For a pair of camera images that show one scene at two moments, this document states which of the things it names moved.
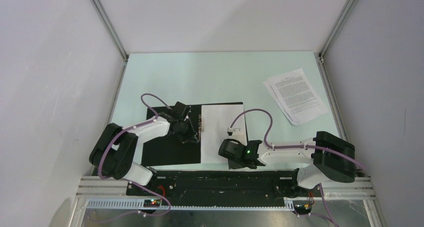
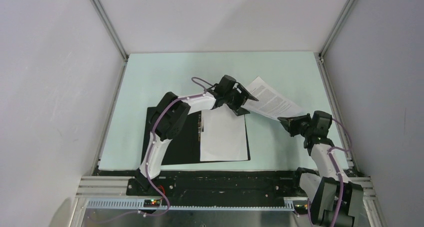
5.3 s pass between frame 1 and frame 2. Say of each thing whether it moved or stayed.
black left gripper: moved
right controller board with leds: stayed
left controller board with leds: stayed
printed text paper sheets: moved
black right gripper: moved
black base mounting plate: stayed
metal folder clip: stayed
